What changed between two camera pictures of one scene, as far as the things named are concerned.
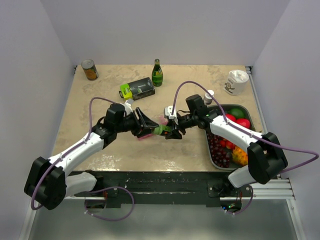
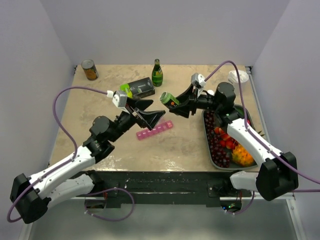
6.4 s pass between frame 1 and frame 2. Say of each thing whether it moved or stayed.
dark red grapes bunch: stayed
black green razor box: stayed
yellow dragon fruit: stayed
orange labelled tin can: stayed
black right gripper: moved
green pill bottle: moved
